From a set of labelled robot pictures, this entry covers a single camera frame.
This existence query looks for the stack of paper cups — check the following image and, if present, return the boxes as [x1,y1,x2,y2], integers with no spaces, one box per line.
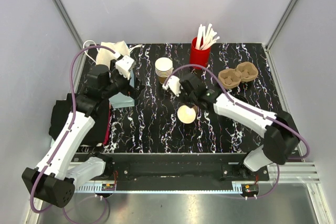
[155,57,173,84]

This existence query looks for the white wrapped straws bundle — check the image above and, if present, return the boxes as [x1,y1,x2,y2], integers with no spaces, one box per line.
[195,24,220,50]

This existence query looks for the stack of black lids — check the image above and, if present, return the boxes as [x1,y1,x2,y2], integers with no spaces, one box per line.
[234,94,248,103]

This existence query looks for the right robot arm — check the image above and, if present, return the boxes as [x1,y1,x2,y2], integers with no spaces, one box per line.
[179,73,300,180]

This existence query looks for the light blue paper bag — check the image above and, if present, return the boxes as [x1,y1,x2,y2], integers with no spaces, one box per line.
[82,40,144,109]

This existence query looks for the aluminium frame rail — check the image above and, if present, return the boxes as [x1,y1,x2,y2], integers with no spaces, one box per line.
[23,155,335,223]

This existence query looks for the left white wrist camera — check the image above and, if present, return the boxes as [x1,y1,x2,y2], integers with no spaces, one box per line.
[115,55,135,80]

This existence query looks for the single brown paper cup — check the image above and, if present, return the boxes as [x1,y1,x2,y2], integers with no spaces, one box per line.
[177,105,198,124]

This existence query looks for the red straw holder cup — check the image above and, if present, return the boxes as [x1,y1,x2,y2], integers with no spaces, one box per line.
[189,37,211,67]

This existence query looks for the purple cable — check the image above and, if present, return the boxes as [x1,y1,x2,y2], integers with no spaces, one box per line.
[164,63,311,200]
[29,45,119,222]

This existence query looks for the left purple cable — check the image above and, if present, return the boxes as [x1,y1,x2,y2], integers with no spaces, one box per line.
[29,45,119,222]

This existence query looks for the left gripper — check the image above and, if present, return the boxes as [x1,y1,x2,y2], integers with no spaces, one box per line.
[102,60,145,99]

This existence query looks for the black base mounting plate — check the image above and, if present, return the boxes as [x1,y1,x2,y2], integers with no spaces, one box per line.
[83,153,270,183]

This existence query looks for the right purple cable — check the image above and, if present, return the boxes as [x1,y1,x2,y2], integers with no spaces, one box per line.
[164,63,311,200]

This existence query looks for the black cloth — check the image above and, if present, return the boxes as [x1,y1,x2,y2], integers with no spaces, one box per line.
[49,93,110,146]

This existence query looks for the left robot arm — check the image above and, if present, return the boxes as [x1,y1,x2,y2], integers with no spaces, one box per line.
[22,63,143,208]

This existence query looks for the black marble pattern mat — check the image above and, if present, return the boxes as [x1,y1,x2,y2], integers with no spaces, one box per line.
[78,43,282,153]

